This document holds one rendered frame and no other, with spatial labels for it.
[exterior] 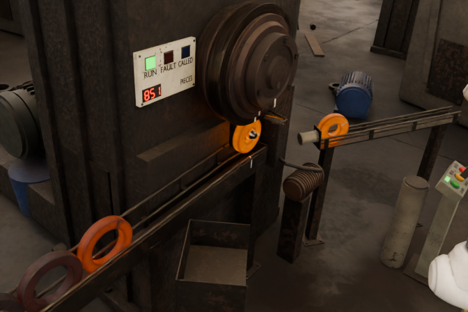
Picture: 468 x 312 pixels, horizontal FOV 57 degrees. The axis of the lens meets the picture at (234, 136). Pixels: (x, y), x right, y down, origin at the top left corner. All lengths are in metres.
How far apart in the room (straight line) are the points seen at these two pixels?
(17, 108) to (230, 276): 1.52
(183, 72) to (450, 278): 1.10
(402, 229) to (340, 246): 0.38
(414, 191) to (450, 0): 2.26
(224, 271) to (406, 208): 1.11
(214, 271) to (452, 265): 0.76
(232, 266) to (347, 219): 1.38
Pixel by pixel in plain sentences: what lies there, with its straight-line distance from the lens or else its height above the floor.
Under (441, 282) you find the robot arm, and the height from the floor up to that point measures 0.64.
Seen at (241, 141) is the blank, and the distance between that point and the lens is 1.75.
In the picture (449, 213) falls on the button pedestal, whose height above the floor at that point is 0.43.
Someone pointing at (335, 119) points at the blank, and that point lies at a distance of 2.13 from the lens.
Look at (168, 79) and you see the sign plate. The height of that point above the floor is 1.12.
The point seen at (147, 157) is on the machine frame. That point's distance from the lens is 1.53.
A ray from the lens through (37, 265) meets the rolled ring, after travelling 1.33.
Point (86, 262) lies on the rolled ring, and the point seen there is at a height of 0.70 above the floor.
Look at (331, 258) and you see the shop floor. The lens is 2.48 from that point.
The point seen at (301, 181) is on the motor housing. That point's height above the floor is 0.52.
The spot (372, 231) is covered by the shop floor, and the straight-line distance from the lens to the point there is 2.73.
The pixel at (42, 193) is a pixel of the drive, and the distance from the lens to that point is 2.50.
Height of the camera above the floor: 1.69
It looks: 29 degrees down
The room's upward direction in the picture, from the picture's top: 4 degrees clockwise
